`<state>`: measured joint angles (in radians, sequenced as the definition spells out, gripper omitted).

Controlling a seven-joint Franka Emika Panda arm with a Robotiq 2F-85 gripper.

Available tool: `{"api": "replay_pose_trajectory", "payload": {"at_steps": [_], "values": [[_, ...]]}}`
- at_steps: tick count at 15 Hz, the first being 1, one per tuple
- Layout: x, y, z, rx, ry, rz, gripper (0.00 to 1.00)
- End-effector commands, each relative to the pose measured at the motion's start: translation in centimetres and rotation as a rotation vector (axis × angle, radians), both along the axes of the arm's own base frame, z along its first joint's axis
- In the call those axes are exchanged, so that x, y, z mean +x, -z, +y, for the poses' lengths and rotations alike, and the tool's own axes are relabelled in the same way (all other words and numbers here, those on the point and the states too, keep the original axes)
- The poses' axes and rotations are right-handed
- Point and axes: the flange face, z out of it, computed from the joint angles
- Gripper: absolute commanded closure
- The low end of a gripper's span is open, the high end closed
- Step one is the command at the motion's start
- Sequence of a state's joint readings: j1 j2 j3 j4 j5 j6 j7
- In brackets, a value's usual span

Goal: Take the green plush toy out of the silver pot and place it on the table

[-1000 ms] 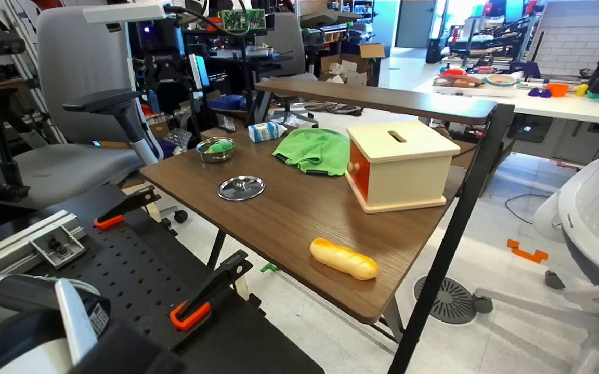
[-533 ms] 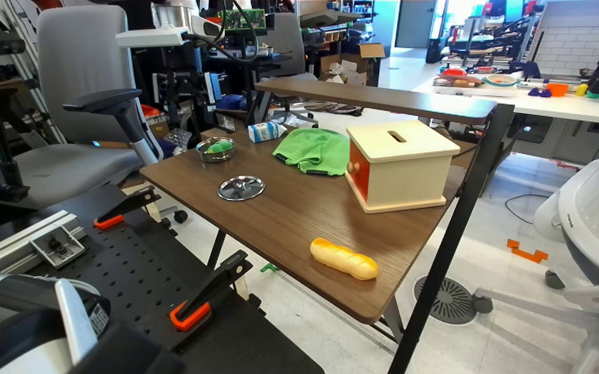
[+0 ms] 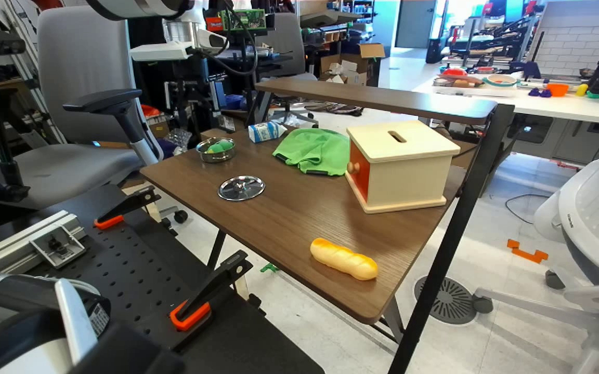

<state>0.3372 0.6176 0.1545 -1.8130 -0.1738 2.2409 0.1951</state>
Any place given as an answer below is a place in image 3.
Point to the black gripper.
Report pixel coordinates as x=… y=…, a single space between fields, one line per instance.
x=188 y=86

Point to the green plush toy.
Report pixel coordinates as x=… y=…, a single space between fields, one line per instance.
x=221 y=146

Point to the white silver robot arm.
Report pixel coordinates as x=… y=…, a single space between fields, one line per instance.
x=140 y=6

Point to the silver pot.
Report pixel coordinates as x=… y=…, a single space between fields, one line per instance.
x=212 y=159

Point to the toy bread loaf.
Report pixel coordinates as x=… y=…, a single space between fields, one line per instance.
x=344 y=261

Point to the red toy bowl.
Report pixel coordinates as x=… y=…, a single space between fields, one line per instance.
x=454 y=72

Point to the orange toy bowl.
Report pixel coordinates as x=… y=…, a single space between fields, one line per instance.
x=558 y=87

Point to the blue white milk carton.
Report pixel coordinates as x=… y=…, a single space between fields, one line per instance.
x=265 y=131

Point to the small metal bowl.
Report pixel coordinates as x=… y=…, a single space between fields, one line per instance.
x=239 y=187

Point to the gray office chair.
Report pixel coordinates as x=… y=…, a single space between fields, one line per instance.
x=84 y=54

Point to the green cloth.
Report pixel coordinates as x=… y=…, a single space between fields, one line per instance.
x=312 y=150

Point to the black perforated board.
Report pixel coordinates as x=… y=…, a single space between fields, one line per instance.
x=140 y=271

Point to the dark side table black legs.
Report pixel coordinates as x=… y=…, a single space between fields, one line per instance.
x=384 y=101

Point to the wooden box red drawer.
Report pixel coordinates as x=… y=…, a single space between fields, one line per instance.
x=405 y=173

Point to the white black rounded device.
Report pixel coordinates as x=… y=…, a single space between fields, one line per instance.
x=72 y=312

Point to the black round floor grate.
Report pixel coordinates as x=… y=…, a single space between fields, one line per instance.
x=451 y=301

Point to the orange floor marker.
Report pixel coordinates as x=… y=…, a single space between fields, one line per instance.
x=521 y=249

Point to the white table with toys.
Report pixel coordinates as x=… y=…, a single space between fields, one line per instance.
x=571 y=107

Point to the white office chair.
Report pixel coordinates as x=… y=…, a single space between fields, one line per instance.
x=597 y=209

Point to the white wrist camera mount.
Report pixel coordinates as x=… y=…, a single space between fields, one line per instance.
x=166 y=52

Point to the black table frame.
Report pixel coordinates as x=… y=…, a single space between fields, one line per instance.
x=215 y=249

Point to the gray metal bracket plate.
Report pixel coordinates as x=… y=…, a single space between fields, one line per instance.
x=56 y=246

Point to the aluminium rail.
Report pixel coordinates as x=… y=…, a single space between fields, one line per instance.
x=16 y=242

